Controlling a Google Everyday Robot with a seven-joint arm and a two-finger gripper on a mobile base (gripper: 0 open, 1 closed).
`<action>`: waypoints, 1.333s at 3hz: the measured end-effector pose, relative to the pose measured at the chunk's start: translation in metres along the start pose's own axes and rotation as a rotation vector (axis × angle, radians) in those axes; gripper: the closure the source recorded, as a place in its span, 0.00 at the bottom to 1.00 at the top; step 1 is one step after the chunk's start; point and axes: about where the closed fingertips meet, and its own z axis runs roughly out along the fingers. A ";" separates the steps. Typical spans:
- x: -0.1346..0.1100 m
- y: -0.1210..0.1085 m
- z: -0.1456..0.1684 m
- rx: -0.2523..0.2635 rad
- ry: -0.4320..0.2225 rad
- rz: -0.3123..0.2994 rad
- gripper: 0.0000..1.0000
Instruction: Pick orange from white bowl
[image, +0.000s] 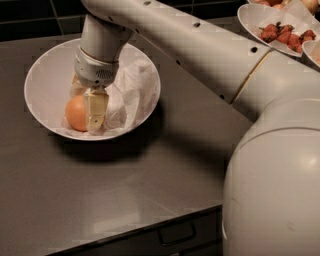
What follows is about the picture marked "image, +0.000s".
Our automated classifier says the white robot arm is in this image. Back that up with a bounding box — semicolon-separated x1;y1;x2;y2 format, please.
75;0;320;256

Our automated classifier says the large white bowl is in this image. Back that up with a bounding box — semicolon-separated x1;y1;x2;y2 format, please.
24;39;153;141

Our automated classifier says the white bowl with strawberries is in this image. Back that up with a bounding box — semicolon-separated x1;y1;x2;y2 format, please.
237;0;320;57

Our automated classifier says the dark upper drawer front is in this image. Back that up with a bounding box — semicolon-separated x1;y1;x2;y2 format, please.
48;206;222;256

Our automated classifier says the white paper under strawberries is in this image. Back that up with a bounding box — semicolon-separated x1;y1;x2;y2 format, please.
253;0;320;57

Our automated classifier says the red strawberries pile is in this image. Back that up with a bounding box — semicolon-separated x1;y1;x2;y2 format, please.
259;22;317;53

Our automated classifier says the bowl of onions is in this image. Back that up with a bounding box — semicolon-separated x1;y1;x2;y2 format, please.
246;0;319;15

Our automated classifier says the orange fruit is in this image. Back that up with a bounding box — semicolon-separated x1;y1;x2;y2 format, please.
65;95;87;132

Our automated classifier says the white bowl at right edge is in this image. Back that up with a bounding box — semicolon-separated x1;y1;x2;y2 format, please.
302;41;320;70

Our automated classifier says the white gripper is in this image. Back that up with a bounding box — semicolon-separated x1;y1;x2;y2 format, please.
69;47;119;132

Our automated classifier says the white crumpled paper napkin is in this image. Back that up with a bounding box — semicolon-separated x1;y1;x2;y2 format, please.
62;59;161;140

